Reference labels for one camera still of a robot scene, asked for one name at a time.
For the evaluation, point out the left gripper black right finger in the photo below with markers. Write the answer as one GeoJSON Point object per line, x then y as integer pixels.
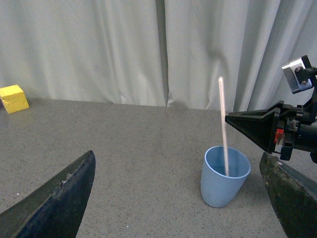
{"type": "Point", "coordinates": [259, 126]}

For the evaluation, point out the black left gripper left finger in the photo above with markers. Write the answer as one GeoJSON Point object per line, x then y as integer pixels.
{"type": "Point", "coordinates": [55, 209]}

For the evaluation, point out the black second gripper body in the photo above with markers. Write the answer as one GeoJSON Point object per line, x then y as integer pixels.
{"type": "Point", "coordinates": [298, 128]}

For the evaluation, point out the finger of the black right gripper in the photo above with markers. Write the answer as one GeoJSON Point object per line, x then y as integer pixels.
{"type": "Point", "coordinates": [293, 197]}

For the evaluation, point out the light blue plastic cup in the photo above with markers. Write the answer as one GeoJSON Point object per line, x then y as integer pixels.
{"type": "Point", "coordinates": [217, 187]}

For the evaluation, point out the yellow sponge block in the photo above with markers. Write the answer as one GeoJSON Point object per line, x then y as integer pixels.
{"type": "Point", "coordinates": [13, 99]}

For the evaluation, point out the grey-white curtain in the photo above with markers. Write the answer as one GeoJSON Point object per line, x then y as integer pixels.
{"type": "Point", "coordinates": [156, 52]}

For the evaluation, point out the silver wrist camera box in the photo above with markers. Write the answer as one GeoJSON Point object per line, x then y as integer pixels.
{"type": "Point", "coordinates": [300, 74]}

